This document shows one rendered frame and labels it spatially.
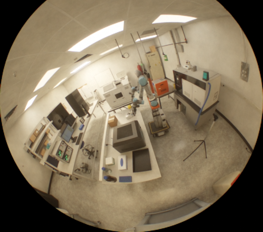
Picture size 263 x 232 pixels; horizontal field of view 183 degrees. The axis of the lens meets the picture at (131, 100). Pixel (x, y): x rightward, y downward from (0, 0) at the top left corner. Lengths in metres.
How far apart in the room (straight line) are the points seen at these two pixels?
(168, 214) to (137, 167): 1.37
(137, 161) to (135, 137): 0.40
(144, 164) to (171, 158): 1.04
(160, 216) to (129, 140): 1.79
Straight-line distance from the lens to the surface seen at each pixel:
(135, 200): 2.29
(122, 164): 1.34
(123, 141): 1.23
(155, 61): 5.31
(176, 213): 2.12
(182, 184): 2.17
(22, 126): 4.84
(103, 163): 1.50
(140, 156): 1.35
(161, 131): 2.24
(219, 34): 2.61
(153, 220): 2.17
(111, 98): 2.56
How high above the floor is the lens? 2.13
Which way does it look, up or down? 29 degrees down
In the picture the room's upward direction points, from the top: 24 degrees counter-clockwise
